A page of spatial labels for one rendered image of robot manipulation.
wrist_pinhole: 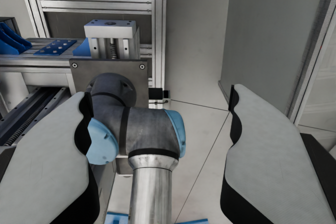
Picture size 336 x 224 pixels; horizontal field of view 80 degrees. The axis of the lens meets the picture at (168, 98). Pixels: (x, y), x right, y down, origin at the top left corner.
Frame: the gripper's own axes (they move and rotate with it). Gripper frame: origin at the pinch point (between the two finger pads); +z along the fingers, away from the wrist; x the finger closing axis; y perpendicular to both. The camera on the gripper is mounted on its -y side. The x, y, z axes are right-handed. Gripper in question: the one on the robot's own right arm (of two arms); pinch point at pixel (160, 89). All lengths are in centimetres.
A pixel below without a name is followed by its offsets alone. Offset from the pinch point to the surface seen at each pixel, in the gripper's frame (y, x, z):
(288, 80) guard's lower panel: 30, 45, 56
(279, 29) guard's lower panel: 15, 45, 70
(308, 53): 18, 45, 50
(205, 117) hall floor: 116, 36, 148
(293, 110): 38, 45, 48
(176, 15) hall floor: 21, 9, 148
